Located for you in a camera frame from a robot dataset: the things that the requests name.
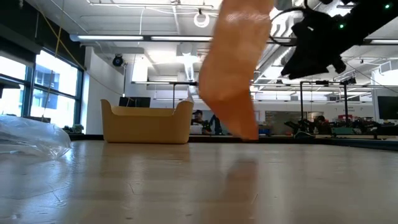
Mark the orange elastic bandage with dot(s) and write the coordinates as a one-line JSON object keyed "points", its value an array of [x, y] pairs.
{"points": [[233, 62]]}

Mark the clear plastic zip bag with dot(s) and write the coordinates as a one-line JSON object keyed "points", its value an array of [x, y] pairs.
{"points": [[31, 137]]}

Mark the black background robot arm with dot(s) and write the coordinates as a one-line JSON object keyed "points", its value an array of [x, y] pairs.
{"points": [[216, 124]]}

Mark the person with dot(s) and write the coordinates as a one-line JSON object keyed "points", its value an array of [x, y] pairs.
{"points": [[197, 119], [320, 123]]}

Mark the black computer monitor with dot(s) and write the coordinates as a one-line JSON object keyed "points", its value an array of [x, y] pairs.
{"points": [[388, 107], [136, 102]]}

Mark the yellow plastic bin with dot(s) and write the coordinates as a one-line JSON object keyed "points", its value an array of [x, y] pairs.
{"points": [[146, 127]]}

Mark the long ceiling light bar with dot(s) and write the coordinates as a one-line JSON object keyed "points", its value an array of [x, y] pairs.
{"points": [[124, 38]]}

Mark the black ceiling spotlight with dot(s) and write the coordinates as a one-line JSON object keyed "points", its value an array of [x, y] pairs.
{"points": [[117, 61]]}

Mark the small potted plant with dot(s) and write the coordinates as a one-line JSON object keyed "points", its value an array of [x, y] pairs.
{"points": [[76, 128]]}

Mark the black background station frame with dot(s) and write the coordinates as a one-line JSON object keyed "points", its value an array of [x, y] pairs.
{"points": [[183, 83], [321, 82]]}

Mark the black aluminium frame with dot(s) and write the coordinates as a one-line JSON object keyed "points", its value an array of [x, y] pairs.
{"points": [[342, 142]]}

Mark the white ceiling duct fitting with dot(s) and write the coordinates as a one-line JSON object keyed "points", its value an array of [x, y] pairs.
{"points": [[188, 62]]}

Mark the large window with frame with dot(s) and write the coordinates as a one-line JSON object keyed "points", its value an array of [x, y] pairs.
{"points": [[56, 93]]}

